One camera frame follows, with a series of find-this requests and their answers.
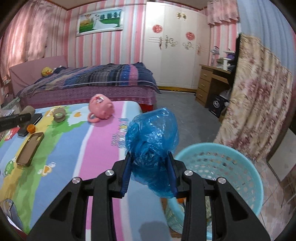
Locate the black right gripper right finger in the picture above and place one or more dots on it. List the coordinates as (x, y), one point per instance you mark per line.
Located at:
(222, 206)

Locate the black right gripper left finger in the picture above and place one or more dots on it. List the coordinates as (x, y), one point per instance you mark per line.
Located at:
(65, 217)

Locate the brown cardboard tube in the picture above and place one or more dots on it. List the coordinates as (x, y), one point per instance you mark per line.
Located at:
(26, 114)

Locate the blue plastic bag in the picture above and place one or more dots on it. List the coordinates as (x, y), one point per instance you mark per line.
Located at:
(149, 139)

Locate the light blue trash basket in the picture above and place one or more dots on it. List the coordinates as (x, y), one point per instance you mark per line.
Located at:
(222, 180)

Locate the small orange peel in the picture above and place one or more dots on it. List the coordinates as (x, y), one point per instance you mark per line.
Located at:
(31, 128)

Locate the black smartphone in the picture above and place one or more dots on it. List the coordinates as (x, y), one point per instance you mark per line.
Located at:
(22, 132)

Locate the brown phone case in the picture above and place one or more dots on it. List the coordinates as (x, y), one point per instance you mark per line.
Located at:
(29, 149)

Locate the brown tape roll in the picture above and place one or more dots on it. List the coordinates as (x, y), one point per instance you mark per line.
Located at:
(59, 114)

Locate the bed with plaid blanket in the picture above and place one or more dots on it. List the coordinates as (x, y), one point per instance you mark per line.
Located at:
(69, 85)

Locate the cartoon printed table cover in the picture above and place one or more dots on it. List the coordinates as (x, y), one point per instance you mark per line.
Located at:
(77, 148)

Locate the yellow duck plush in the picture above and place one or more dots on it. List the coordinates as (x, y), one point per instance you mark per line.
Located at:
(46, 71)

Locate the pink pig mug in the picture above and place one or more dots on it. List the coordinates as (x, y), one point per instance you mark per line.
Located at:
(100, 108)

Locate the floral curtain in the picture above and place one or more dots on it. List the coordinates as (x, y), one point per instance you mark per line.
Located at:
(259, 101)

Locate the black box under desk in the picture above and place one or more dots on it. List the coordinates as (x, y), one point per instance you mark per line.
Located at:
(217, 105)

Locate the framed wedding picture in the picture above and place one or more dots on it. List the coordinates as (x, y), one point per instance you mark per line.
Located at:
(98, 21)

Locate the wooden desk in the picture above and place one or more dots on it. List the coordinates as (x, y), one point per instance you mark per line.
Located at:
(212, 81)

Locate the desk lamp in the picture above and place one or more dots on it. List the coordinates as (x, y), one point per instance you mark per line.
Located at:
(214, 52)

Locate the white wardrobe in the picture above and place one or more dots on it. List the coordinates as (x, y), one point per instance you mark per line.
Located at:
(176, 44)

